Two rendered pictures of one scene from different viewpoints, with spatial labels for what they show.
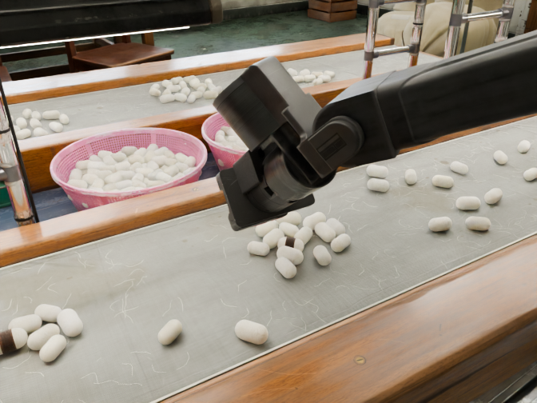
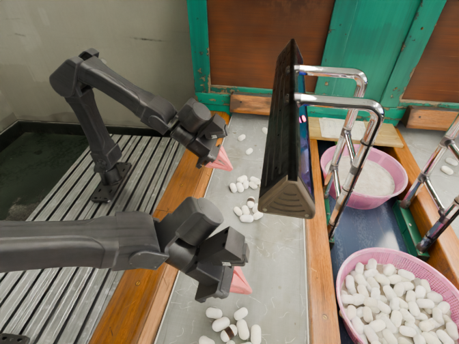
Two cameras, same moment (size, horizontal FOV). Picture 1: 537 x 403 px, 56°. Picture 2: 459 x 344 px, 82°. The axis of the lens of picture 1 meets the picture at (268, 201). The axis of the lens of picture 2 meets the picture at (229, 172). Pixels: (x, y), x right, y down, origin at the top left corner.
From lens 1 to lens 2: 0.72 m
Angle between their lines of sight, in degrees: 95
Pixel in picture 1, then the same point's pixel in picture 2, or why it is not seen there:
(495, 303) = not seen: outside the picture
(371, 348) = (136, 293)
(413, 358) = (117, 302)
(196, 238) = (277, 294)
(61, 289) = (274, 226)
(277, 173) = not seen: hidden behind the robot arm
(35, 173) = (433, 263)
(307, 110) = (167, 228)
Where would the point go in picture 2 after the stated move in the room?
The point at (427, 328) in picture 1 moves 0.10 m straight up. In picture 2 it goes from (117, 326) to (101, 306)
